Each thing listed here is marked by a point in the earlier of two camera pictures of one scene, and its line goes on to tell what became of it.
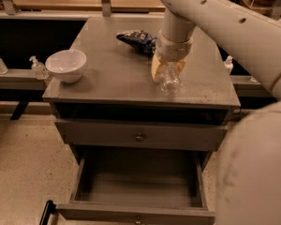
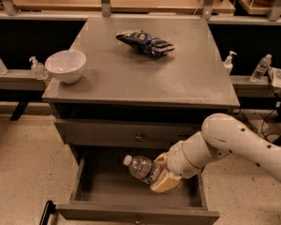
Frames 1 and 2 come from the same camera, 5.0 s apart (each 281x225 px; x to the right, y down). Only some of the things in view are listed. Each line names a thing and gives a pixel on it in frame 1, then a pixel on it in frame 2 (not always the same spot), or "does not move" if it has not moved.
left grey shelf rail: (17, 79) does not move
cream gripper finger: (157, 66) -> (162, 158)
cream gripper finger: (180, 66) -> (165, 183)
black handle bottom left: (50, 208) does not move
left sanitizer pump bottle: (38, 68) does not move
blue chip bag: (140, 39) does not move
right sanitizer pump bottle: (229, 64) does not move
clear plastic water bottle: (170, 82) -> (143, 168)
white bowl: (66, 66) does not move
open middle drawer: (140, 186) does not move
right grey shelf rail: (248, 86) does not move
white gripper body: (172, 51) -> (176, 161)
